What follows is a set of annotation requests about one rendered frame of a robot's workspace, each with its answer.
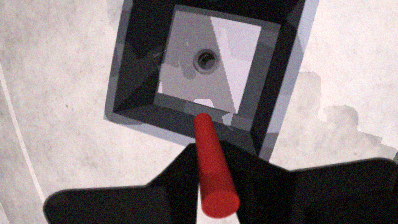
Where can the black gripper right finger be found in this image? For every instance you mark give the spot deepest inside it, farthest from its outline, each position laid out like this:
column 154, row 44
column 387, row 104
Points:
column 270, row 194

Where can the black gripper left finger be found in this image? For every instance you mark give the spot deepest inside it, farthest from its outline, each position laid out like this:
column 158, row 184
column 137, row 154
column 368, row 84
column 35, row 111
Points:
column 169, row 198

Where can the red peg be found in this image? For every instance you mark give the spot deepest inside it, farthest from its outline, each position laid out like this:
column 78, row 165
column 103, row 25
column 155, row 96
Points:
column 218, row 195

